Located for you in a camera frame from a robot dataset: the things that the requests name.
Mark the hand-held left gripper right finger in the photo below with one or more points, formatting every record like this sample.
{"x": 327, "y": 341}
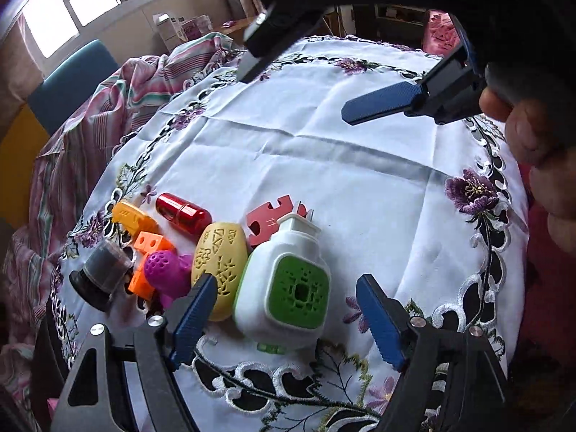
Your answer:
{"x": 380, "y": 319}

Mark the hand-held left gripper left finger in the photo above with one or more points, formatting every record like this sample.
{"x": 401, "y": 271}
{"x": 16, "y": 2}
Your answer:
{"x": 193, "y": 319}

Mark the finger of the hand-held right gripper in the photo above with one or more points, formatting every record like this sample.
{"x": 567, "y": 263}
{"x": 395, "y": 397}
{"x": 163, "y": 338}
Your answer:
{"x": 279, "y": 31}
{"x": 382, "y": 101}

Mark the purple perforated plastic toy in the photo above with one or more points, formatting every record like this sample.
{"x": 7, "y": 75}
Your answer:
{"x": 164, "y": 270}

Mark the white green plug-in device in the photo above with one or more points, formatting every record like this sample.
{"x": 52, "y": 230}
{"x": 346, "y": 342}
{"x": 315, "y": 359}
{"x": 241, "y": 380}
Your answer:
{"x": 256, "y": 297}

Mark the yellow perforated oval case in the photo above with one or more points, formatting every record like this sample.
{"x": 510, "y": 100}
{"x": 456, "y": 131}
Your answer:
{"x": 220, "y": 256}

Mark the orange linked cubes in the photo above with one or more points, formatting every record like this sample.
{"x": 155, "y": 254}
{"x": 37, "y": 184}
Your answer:
{"x": 150, "y": 243}

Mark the dark jar with black lid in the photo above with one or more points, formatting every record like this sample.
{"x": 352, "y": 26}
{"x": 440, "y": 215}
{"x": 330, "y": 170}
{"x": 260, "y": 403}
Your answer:
{"x": 105, "y": 265}

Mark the orange-yellow plastic clip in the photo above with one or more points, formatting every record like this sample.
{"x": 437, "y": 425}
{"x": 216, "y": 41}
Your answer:
{"x": 130, "y": 216}

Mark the person's right hand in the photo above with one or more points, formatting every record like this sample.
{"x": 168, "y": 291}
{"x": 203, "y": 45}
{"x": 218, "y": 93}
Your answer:
{"x": 540, "y": 153}

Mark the pink floral cloth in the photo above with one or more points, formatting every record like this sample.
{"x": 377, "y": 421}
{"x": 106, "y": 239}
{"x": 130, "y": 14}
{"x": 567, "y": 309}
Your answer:
{"x": 441, "y": 31}

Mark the pink cardboard box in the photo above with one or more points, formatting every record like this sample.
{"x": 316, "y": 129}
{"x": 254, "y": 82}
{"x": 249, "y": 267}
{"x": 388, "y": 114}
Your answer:
{"x": 198, "y": 27}

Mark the white embroidered floral tablecloth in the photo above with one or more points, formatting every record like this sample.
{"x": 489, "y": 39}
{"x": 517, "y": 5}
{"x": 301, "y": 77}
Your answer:
{"x": 315, "y": 166}

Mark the red lipstick tube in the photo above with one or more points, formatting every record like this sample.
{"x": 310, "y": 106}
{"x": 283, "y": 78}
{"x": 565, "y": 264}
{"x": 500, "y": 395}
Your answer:
{"x": 180, "y": 213}

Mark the white cardboard box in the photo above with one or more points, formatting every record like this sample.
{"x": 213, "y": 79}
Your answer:
{"x": 168, "y": 31}

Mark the red puzzle piece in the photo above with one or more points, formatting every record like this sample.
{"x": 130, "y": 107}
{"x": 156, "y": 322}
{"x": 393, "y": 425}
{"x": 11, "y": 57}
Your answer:
{"x": 265, "y": 222}

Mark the window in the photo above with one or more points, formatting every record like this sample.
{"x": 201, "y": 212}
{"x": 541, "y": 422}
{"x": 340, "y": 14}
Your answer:
{"x": 90, "y": 0}

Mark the blue chair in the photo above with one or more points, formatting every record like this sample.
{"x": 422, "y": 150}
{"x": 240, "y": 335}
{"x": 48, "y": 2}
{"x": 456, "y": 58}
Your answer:
{"x": 76, "y": 76}

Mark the pink striped blanket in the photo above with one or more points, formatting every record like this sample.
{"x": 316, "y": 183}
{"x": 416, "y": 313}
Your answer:
{"x": 90, "y": 121}

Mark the yellow panel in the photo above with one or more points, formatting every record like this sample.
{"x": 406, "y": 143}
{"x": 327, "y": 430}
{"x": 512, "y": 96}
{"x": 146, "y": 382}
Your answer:
{"x": 20, "y": 157}

